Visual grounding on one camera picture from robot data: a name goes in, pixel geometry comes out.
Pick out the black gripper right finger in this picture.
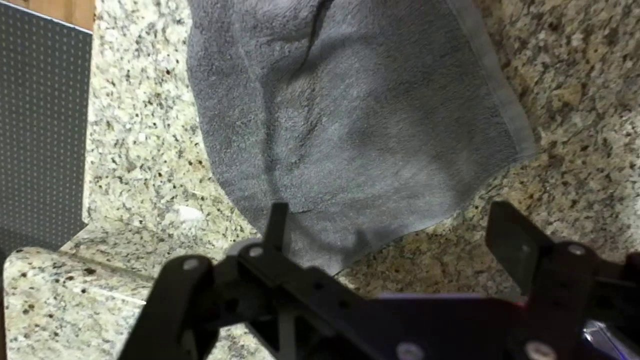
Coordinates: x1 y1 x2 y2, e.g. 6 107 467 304
484 199 640 360

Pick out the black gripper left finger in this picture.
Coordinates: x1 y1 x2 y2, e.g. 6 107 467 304
118 201 375 360

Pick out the grey towel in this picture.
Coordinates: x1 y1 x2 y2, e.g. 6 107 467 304
186 0 542 276

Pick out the dark perforated panel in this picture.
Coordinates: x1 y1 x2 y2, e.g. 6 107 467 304
0 0 94 254

